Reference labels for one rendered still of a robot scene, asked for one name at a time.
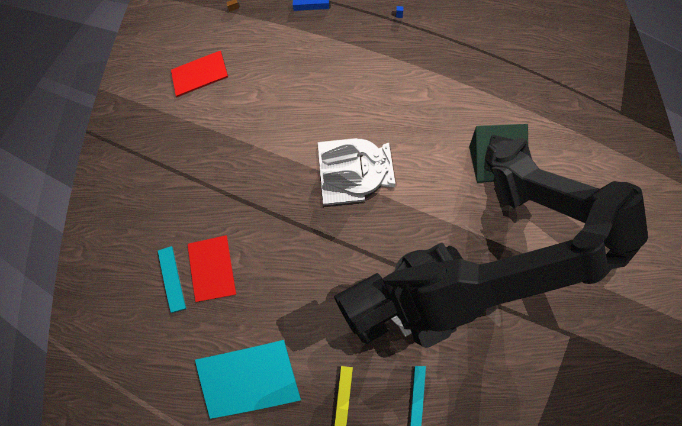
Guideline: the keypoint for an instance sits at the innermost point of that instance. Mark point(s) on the yellow flat bar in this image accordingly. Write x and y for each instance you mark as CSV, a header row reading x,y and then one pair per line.
x,y
343,396

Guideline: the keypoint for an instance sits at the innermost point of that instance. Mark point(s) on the blue rectangular block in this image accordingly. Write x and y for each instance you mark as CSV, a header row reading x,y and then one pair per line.
x,y
300,5

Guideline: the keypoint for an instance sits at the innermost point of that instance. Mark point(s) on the cyan flat bar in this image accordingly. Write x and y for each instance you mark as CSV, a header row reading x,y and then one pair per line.
x,y
171,279

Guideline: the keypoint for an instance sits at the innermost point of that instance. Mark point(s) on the cyan flat rectangular plate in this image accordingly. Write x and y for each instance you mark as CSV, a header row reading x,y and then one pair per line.
x,y
247,380

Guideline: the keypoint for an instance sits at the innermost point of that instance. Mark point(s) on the teal flat bar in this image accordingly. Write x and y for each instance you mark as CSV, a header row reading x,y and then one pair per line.
x,y
418,393

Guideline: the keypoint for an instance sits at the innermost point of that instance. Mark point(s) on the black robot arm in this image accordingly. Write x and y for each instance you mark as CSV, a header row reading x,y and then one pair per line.
x,y
450,293

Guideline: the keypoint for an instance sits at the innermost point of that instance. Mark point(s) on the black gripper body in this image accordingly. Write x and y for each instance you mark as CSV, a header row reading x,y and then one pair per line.
x,y
380,329

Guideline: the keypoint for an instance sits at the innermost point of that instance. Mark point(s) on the red flat rectangular plate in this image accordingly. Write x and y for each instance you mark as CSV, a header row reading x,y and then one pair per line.
x,y
199,73
212,274

